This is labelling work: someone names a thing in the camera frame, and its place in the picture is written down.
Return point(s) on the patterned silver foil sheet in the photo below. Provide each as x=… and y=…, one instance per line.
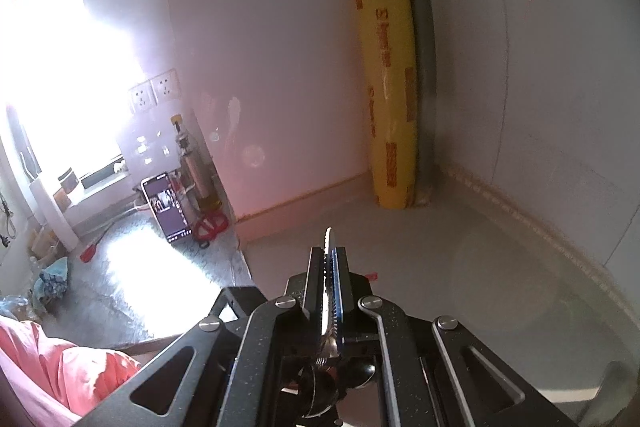
x=150, y=287

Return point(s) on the oil dispenser bottle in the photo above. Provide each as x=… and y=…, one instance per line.
x=192, y=167

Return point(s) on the glass pot lid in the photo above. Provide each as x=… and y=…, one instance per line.
x=612, y=392

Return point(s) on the white wall socket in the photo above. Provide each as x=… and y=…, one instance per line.
x=166, y=87
x=141, y=98

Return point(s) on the smartphone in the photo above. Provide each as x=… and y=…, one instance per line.
x=165, y=207

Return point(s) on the grey vertical pipe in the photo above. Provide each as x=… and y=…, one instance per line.
x=422, y=32

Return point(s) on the jar with dark lid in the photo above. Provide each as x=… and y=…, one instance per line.
x=69, y=181

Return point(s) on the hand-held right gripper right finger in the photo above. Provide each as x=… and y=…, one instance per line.
x=339, y=287

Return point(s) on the yellow cling wrap roll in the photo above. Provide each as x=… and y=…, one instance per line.
x=390, y=107

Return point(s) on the white switch panel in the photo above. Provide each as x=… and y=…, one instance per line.
x=145, y=147

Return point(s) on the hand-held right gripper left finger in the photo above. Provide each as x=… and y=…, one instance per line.
x=316, y=287

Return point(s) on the red scissors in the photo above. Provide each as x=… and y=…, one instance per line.
x=212, y=227

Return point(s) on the red screwdriver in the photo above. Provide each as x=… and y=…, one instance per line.
x=88, y=253

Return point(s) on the pink cloth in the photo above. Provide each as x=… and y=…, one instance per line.
x=50, y=367

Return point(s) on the blue patterned cloth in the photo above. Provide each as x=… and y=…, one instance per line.
x=52, y=282

